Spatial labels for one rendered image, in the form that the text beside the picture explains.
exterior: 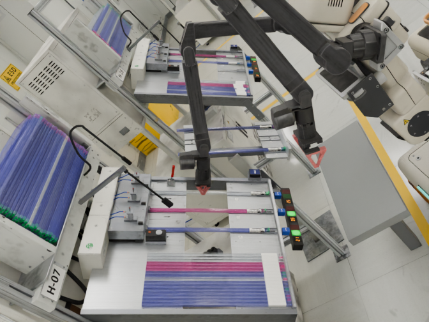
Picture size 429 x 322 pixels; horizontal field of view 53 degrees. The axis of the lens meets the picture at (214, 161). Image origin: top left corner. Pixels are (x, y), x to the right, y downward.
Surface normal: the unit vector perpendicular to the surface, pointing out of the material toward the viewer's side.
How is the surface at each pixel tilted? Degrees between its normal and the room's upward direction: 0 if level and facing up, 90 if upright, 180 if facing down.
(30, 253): 90
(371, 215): 0
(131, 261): 44
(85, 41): 90
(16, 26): 90
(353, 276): 0
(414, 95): 90
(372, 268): 0
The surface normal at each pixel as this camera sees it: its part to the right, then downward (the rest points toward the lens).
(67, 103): 0.03, 0.61
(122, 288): 0.04, -0.79
